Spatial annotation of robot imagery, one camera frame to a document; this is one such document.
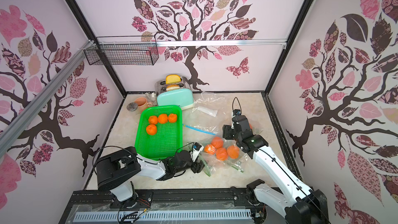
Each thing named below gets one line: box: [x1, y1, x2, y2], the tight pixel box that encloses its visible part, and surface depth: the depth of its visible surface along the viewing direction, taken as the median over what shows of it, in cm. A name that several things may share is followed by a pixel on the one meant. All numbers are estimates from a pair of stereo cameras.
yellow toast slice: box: [165, 74, 181, 84], surface depth 105 cm
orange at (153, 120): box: [148, 115, 159, 125], surface depth 101 cm
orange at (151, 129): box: [146, 123, 158, 136], surface depth 97 cm
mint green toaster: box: [154, 76, 195, 110], surface depth 102 cm
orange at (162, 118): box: [157, 113, 168, 124], surface depth 101 cm
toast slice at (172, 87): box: [165, 84, 180, 92], surface depth 99 cm
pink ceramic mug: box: [134, 96, 153, 115], surface depth 106 cm
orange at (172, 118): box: [167, 113, 178, 123], surface depth 102 cm
